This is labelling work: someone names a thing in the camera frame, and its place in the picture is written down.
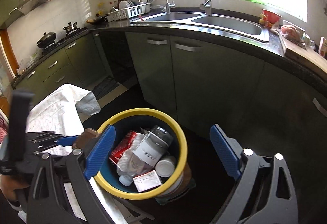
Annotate white carton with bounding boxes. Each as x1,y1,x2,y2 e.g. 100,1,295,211
132,170,162,193

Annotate clear plastic bottle white label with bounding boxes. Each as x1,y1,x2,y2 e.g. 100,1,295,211
119,125,174,186

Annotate wooden frame glass door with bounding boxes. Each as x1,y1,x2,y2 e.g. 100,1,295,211
1,29,18,117

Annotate white dish rack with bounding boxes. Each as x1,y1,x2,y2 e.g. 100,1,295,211
104,2,151,22

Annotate yellow rimmed blue trash bin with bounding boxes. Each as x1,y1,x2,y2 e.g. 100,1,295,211
94,108,191,203

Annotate green kitchen cabinets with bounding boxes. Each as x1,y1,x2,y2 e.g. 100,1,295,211
13,26,326,165

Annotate white paper towel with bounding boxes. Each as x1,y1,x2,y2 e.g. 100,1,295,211
117,133,145,176

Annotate plastic bag on counter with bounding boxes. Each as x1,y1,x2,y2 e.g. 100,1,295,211
17,52,39,76

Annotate red bowl on counter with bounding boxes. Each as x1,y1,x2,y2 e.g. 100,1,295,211
259,9,282,28

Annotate black wok with lid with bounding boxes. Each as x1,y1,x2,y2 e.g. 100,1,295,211
37,31,57,49

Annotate small dark pot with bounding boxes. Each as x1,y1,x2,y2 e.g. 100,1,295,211
63,22,78,35

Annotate small brown plastic box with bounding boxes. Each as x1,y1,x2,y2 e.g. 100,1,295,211
72,128,100,150

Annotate person's left hand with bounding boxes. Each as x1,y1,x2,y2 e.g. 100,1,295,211
1,175,29,202

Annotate red soda can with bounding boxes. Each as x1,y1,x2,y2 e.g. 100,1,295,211
109,130,138,164

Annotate steel double sink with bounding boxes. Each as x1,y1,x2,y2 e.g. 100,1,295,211
131,12,269,43

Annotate gas stove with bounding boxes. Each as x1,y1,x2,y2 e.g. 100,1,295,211
40,27,87,55

